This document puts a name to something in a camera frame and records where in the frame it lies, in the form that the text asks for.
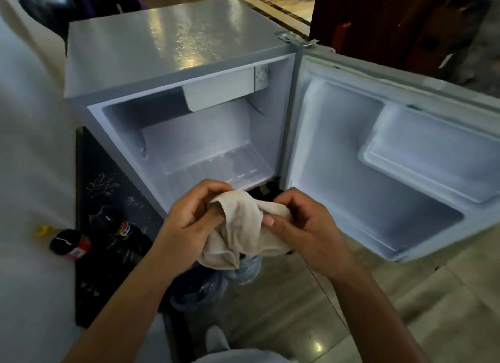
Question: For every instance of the person's left hand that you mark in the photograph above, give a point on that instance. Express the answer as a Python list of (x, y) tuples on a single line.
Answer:
[(183, 226)]

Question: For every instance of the person's right hand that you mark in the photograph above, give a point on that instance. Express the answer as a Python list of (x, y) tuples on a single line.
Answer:
[(312, 237)]

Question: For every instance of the person's left thumb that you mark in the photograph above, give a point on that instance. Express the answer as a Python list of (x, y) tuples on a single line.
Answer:
[(213, 220)]

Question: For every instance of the person's right thumb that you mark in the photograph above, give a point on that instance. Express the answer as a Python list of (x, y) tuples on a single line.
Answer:
[(275, 224)]

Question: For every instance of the beige cleaning cloth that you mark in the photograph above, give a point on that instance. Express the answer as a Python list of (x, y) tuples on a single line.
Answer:
[(240, 230)]

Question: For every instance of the person's right forearm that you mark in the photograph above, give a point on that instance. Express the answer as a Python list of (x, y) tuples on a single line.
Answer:
[(375, 319)]

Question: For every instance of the person's left forearm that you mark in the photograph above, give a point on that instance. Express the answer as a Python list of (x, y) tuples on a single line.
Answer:
[(132, 304)]

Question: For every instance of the crumpled clear plastic bag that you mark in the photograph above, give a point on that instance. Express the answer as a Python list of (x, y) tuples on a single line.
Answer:
[(203, 288)]

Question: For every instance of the white fridge door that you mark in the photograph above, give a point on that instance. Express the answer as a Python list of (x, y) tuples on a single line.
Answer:
[(332, 159)]

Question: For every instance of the blue label dark bottle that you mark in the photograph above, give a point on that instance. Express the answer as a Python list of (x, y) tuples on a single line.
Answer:
[(123, 230)]

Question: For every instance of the black patterned mat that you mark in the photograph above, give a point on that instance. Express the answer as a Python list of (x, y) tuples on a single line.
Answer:
[(101, 280)]

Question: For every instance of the white freezer compartment flap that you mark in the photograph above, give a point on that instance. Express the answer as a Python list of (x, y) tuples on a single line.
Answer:
[(218, 90)]

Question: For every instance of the person's pale clothing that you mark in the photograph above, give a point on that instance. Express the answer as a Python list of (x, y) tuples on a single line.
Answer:
[(242, 357)]

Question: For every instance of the red label cola bottle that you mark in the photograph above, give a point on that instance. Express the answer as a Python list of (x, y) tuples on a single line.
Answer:
[(72, 246)]

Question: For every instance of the fridge thermostat control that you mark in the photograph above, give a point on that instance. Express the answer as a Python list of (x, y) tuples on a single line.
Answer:
[(261, 77)]

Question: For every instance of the white door shelf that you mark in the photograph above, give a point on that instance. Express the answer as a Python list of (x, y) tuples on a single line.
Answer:
[(429, 155)]

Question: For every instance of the small yellow cap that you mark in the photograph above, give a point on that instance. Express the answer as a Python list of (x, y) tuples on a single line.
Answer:
[(43, 230)]

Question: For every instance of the silver mini fridge body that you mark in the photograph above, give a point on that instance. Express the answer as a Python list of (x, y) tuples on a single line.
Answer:
[(156, 42)]

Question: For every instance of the metal door hinge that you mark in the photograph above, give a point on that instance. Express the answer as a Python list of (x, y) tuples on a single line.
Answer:
[(293, 37)]

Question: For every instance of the dark wooden cabinet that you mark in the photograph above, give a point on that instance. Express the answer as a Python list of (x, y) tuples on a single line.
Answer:
[(390, 23)]

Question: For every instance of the black round helmet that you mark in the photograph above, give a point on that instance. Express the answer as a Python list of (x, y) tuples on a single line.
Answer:
[(47, 7)]

